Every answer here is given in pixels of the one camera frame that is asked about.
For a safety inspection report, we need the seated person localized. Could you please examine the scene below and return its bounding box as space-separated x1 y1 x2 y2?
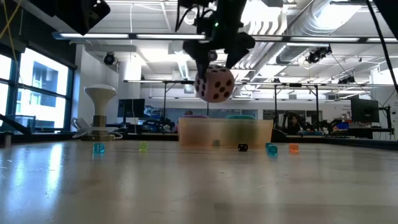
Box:
284 114 304 136

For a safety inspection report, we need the clear jar white lid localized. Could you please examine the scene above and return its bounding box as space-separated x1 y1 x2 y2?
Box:
81 83 118 142

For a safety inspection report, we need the large pink foam die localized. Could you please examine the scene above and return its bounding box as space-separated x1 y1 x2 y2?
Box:
194 64 236 104

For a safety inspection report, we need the large window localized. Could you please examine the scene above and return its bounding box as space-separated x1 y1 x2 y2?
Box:
0 46 77 131

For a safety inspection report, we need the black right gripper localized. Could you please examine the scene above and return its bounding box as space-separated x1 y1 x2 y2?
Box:
182 14 256 80

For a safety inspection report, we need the silver ventilation duct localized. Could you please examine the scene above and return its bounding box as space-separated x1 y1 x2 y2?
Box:
275 0 363 65

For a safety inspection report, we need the black background station frame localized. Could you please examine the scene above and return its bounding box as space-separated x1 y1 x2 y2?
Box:
123 79 212 125
273 82 321 125

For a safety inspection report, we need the overhead beam with light strips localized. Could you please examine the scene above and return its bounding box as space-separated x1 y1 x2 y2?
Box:
51 30 398 44

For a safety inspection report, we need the black computer monitor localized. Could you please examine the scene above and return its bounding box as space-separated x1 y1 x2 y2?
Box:
350 98 380 124
117 98 146 119

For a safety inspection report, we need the white lamp cable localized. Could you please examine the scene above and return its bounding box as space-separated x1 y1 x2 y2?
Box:
70 116 125 140

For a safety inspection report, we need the orange translucent plastic bin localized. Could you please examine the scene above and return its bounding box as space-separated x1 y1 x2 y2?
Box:
178 117 275 147

